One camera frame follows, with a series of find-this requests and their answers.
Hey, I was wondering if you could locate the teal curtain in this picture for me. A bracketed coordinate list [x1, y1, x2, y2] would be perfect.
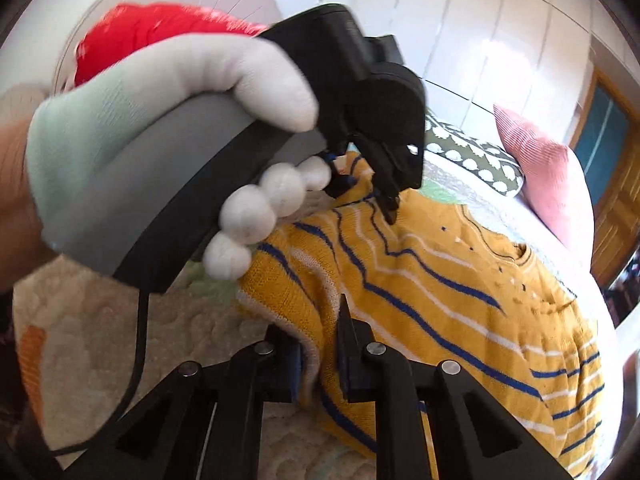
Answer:
[574, 80, 617, 177]

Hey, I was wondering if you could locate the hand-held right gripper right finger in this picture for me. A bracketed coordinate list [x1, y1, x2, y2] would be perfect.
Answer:
[335, 293, 576, 480]

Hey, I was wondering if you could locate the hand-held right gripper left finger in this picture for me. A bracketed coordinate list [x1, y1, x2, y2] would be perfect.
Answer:
[65, 325, 306, 480]

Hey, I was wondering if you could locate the quilted patchwork bed cover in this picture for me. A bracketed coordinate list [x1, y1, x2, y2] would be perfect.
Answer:
[10, 145, 626, 480]

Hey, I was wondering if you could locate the person's left forearm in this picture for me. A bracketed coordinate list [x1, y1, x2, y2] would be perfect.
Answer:
[0, 115, 57, 292]

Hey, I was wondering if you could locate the yellow striped knit sweater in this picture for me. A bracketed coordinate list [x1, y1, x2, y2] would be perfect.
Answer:
[235, 150, 609, 479]

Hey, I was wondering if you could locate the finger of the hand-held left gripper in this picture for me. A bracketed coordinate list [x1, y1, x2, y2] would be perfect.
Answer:
[322, 151, 362, 202]
[357, 135, 427, 226]

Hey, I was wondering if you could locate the green patterned bolster pillow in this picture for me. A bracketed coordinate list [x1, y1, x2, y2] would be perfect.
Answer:
[422, 112, 527, 197]

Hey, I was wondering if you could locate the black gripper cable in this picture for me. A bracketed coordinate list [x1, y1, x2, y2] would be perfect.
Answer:
[47, 287, 151, 459]

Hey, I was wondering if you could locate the brown wooden door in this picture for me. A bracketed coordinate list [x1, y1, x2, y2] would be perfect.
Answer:
[590, 125, 640, 289]

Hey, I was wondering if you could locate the pink ribbed pillow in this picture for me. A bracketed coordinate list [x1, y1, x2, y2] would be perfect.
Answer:
[492, 104, 597, 252]

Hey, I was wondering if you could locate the red quilt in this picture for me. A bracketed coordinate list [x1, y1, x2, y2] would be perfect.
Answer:
[74, 2, 271, 89]

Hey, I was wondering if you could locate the white glossy wardrobe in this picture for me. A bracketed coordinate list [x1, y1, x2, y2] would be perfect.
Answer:
[280, 0, 597, 172]

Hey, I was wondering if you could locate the person's left hand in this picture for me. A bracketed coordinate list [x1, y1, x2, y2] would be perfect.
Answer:
[26, 37, 333, 281]

